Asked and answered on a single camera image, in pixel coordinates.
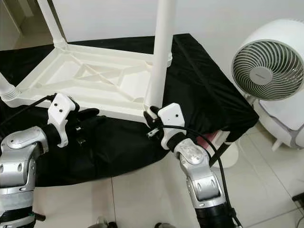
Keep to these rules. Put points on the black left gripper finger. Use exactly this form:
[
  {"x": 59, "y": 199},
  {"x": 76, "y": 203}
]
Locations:
[
  {"x": 96, "y": 121},
  {"x": 89, "y": 112}
]

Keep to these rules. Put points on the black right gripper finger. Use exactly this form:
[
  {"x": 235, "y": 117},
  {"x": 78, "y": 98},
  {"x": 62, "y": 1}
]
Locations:
[{"x": 152, "y": 115}]

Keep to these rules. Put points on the white plastic tabletop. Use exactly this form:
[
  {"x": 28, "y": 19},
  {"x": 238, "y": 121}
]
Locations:
[{"x": 104, "y": 78}]

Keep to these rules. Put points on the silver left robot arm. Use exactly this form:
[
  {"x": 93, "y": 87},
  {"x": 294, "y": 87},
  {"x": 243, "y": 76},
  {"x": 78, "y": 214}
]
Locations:
[{"x": 23, "y": 161}]

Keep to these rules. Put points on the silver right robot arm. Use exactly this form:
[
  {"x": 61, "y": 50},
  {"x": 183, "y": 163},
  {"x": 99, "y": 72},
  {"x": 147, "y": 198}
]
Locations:
[{"x": 199, "y": 175}]

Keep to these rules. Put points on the black tablecloth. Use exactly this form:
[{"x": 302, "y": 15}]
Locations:
[{"x": 123, "y": 152}]

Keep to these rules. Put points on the pink plastic piece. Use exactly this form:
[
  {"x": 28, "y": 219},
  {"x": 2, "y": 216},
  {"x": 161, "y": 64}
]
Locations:
[{"x": 211, "y": 137}]

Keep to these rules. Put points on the black metal table leg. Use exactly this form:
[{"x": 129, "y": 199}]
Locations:
[
  {"x": 218, "y": 153},
  {"x": 40, "y": 216}
]

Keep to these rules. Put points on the grey robot right foot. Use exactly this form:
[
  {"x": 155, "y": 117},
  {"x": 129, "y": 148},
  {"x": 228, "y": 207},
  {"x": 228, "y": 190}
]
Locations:
[{"x": 165, "y": 225}]

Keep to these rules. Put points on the grey robot foot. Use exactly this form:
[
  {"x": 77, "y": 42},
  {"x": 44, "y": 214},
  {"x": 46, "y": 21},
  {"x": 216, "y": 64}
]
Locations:
[
  {"x": 104, "y": 223},
  {"x": 165, "y": 225}
]

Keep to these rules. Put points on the grey robot left foot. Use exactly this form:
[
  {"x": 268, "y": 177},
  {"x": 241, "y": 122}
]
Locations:
[{"x": 104, "y": 223}]

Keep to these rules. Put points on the white domed litter box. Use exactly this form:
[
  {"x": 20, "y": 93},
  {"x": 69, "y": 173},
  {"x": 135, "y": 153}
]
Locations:
[{"x": 285, "y": 121}]

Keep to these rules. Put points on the black storage crate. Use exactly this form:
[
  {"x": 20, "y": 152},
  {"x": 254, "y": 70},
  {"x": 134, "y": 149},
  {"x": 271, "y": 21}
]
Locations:
[{"x": 299, "y": 199}]

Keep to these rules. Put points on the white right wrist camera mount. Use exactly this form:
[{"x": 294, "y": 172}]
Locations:
[{"x": 171, "y": 114}]

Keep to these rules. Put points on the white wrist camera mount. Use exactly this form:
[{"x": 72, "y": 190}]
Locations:
[
  {"x": 171, "y": 114},
  {"x": 62, "y": 107}
]

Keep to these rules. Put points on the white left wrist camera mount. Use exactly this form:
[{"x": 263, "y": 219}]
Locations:
[{"x": 62, "y": 107}]

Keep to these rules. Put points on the white pedestal fan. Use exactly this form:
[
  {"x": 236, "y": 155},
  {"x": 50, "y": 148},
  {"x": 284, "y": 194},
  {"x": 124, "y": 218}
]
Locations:
[{"x": 266, "y": 66}]

